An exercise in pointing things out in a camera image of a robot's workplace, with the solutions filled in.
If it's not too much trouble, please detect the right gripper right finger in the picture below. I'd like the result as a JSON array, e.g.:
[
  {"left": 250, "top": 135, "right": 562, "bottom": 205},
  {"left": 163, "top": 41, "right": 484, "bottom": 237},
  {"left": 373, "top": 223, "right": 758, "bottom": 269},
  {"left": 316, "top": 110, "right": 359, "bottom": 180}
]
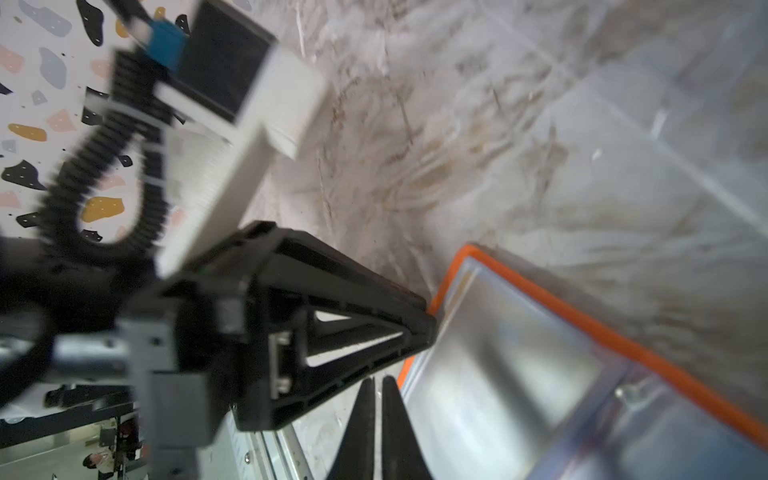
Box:
[{"left": 381, "top": 376, "right": 433, "bottom": 480}]

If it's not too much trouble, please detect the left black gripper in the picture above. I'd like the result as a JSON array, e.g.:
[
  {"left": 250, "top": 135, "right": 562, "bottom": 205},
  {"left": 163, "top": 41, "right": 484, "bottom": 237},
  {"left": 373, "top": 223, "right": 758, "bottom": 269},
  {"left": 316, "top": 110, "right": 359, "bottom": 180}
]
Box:
[{"left": 116, "top": 220, "right": 438, "bottom": 480}]

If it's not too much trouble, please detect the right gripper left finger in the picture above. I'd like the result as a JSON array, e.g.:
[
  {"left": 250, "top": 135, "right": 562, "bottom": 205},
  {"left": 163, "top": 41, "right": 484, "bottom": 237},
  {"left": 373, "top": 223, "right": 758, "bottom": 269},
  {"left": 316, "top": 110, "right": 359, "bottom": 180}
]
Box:
[{"left": 326, "top": 378, "right": 376, "bottom": 480}]

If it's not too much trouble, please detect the orange card holder wallet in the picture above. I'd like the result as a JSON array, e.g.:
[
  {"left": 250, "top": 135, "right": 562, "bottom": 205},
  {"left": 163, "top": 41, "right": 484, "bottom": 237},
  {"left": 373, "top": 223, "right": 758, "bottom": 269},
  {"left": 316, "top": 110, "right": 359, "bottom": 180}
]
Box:
[{"left": 398, "top": 245, "right": 767, "bottom": 479}]

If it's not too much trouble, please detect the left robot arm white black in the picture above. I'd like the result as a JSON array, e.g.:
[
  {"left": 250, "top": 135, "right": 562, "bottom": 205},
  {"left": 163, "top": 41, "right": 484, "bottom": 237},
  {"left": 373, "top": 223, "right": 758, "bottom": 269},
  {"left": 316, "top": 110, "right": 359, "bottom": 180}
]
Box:
[{"left": 1, "top": 221, "right": 438, "bottom": 479}]

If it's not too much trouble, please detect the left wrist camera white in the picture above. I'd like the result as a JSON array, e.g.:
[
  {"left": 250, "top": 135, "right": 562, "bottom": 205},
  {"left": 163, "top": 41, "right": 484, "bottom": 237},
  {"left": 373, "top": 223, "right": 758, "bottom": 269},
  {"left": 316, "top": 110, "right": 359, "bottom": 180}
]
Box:
[{"left": 154, "top": 1, "right": 335, "bottom": 278}]

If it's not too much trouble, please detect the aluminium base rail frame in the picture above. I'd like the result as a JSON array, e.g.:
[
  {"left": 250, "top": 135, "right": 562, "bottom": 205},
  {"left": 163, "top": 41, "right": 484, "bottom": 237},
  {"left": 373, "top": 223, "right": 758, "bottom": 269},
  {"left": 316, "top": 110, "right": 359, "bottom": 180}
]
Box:
[{"left": 1, "top": 384, "right": 313, "bottom": 479}]

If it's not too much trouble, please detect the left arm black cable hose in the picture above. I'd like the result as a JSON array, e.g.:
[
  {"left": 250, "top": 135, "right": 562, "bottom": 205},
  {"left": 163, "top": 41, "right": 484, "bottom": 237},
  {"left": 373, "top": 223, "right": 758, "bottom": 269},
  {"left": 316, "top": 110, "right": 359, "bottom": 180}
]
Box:
[{"left": 35, "top": 50, "right": 172, "bottom": 265}]

